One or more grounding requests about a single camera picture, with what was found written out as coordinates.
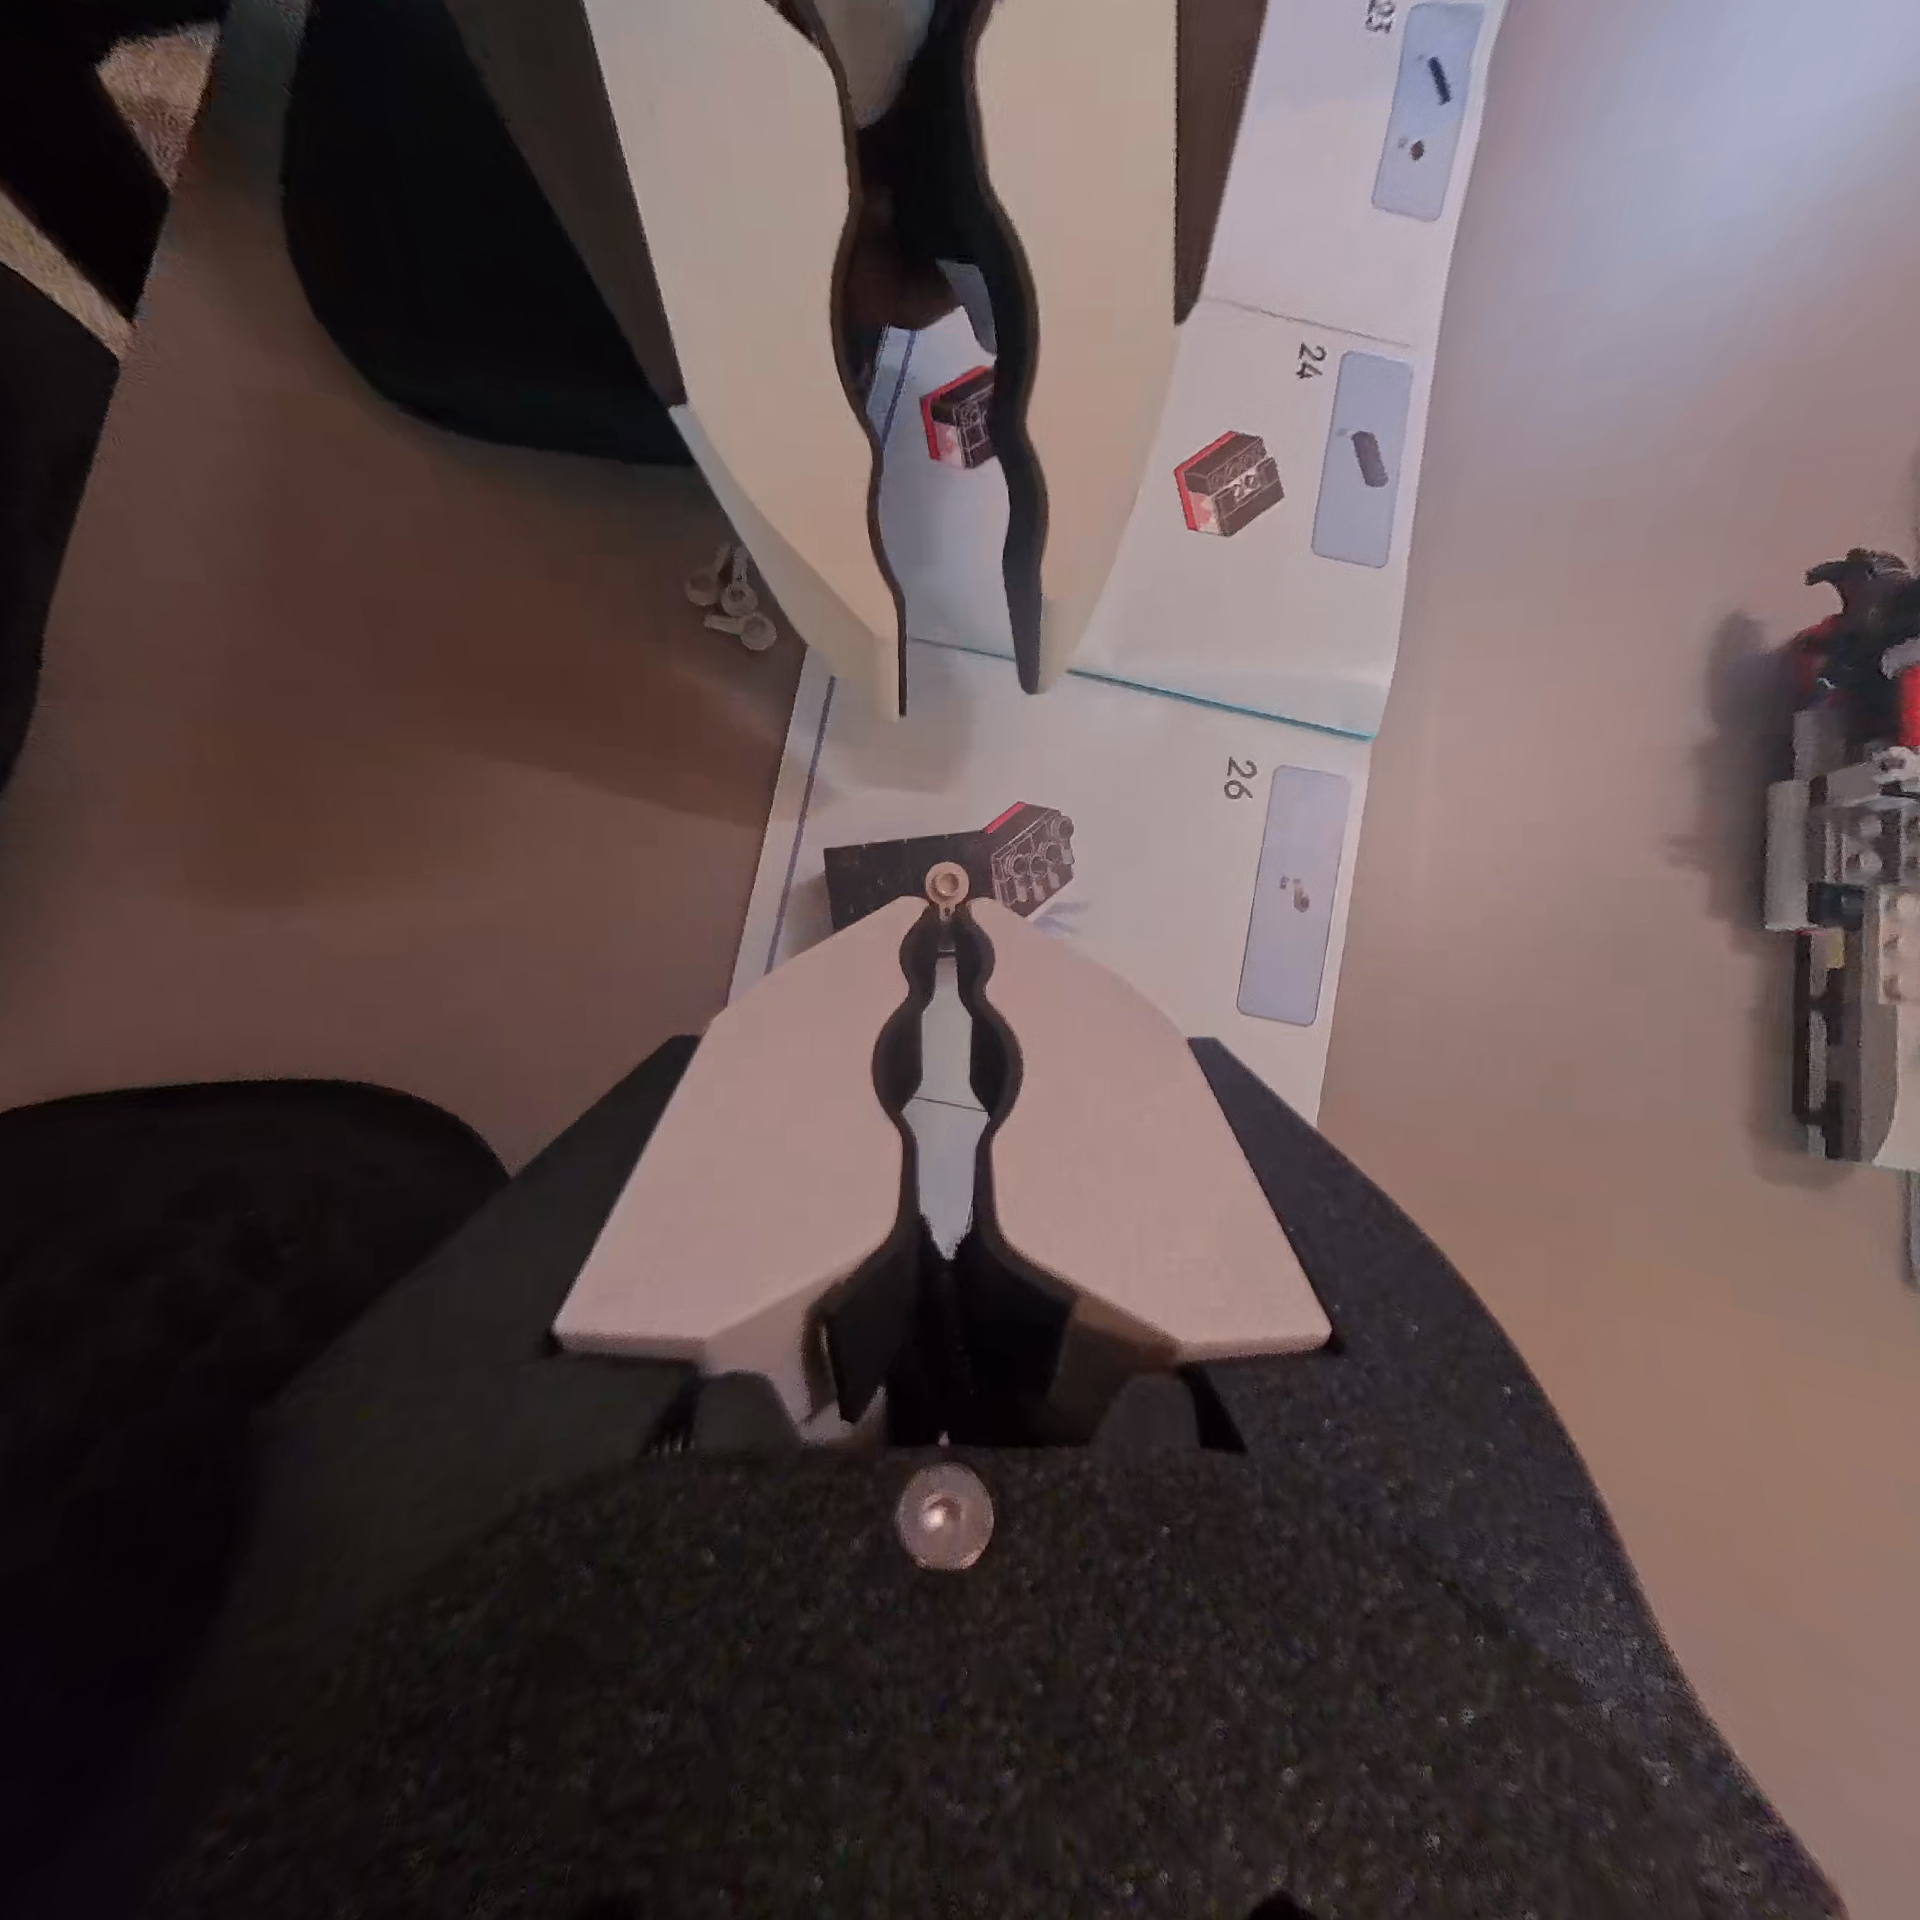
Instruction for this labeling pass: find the toy brick truck model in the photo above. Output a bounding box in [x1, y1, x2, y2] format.
[1757, 547, 1920, 1291]

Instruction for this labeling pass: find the step-page instruction booklet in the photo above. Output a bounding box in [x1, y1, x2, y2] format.
[728, 0, 1510, 1126]

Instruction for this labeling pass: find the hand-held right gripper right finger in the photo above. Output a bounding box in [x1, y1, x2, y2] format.
[961, 896, 1335, 1445]

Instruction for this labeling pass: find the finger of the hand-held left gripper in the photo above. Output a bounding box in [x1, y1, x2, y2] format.
[961, 0, 1203, 700]
[576, 0, 915, 721]

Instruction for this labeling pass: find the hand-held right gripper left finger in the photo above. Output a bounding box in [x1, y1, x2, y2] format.
[551, 896, 939, 1450]

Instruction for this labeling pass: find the black mesh cushion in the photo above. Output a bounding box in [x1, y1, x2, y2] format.
[0, 1080, 519, 1920]
[281, 0, 696, 472]

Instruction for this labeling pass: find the black toy brick block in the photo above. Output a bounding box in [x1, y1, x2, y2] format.
[823, 830, 986, 934]

